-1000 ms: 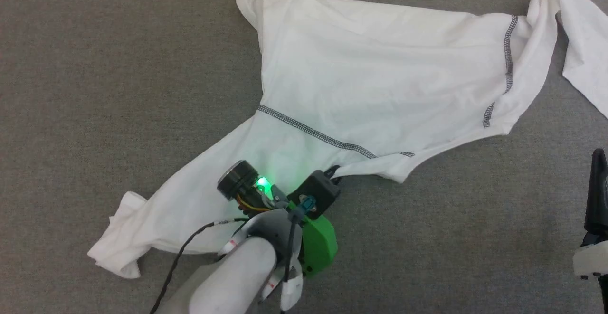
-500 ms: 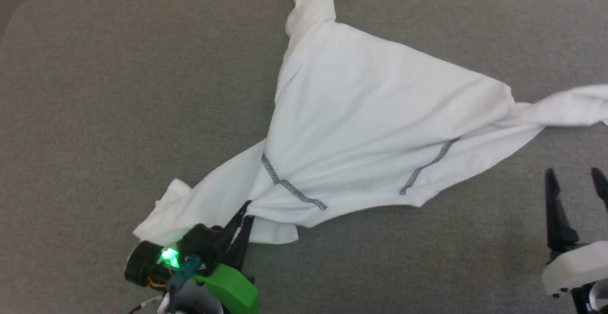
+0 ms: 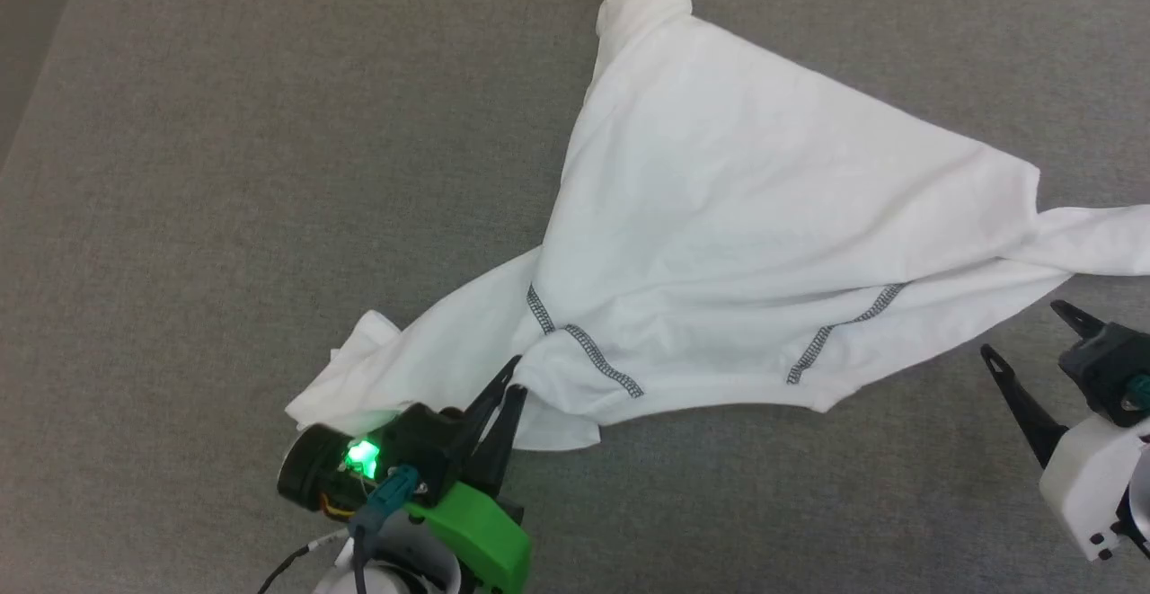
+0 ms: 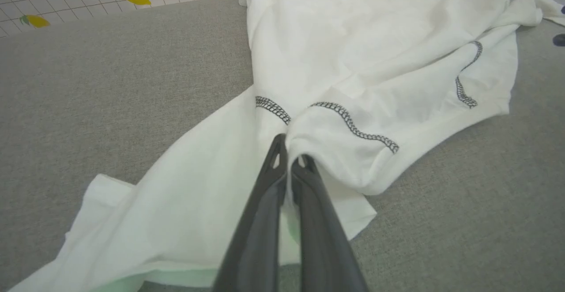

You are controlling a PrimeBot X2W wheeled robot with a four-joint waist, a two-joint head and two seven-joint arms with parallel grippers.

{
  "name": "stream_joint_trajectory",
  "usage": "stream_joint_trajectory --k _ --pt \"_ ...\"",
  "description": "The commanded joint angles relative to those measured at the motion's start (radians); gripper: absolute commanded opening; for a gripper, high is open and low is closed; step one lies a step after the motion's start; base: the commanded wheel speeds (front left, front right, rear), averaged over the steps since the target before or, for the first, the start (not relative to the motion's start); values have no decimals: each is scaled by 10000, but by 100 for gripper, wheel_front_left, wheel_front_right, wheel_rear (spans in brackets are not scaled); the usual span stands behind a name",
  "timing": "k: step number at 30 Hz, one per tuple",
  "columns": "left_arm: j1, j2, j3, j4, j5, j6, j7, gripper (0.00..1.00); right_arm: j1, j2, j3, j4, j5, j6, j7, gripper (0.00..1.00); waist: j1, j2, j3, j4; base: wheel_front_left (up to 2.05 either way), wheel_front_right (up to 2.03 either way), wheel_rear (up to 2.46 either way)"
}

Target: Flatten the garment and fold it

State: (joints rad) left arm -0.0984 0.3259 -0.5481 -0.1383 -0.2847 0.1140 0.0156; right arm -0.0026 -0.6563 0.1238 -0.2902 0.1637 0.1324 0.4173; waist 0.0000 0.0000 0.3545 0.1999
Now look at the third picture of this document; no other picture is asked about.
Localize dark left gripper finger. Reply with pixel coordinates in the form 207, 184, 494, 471
458, 355, 524, 453
465, 384, 529, 498

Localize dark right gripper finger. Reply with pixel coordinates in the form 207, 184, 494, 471
1049, 299, 1108, 341
979, 344, 1072, 471

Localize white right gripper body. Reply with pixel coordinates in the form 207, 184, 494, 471
1039, 412, 1150, 564

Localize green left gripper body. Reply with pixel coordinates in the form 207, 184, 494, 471
402, 482, 533, 594

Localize white garment with grey stitching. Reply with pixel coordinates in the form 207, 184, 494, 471
286, 0, 1150, 453

